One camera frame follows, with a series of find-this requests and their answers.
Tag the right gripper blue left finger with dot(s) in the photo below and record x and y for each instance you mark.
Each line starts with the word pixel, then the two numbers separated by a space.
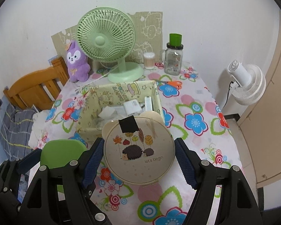
pixel 95 154

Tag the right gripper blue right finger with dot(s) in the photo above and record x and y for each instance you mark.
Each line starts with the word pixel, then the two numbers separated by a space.
pixel 185 163

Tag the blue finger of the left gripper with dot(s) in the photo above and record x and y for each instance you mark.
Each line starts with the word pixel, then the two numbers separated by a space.
pixel 29 161

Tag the round hedgehog tin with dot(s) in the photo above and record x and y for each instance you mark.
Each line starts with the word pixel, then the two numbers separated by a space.
pixel 138 149

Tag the clear floss pick box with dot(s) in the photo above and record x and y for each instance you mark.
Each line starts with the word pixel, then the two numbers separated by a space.
pixel 110 113

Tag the cartoon patterned storage box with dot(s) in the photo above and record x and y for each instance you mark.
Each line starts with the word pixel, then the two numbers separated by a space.
pixel 113 95

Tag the grey plaid bedding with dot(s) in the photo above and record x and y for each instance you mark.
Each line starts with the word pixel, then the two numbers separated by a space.
pixel 15 131

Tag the white charger in box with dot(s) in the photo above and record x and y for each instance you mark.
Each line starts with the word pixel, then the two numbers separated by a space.
pixel 132 107

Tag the white slim box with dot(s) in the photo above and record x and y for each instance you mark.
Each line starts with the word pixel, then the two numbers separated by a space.
pixel 148 104

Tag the wooden bed headboard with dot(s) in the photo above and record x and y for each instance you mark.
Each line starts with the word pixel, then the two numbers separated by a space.
pixel 39 88

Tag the purple plush bunny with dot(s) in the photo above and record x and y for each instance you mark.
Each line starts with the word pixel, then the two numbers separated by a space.
pixel 77 63

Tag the white standing fan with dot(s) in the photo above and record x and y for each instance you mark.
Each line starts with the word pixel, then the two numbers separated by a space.
pixel 249 82

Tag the glass mason jar mug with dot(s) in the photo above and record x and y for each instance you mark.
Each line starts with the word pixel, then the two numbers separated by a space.
pixel 171 58

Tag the cotton swab container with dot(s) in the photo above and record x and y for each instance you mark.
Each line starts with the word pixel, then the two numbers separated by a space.
pixel 149 60

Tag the green plastic cup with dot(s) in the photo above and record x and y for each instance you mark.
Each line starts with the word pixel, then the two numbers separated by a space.
pixel 175 40

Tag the green desk fan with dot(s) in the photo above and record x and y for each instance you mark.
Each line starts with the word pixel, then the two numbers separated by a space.
pixel 108 35

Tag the orange handled scissors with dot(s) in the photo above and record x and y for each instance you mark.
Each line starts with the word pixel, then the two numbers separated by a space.
pixel 175 84

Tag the cartoon wall panel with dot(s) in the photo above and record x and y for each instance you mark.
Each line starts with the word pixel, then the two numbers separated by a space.
pixel 148 27

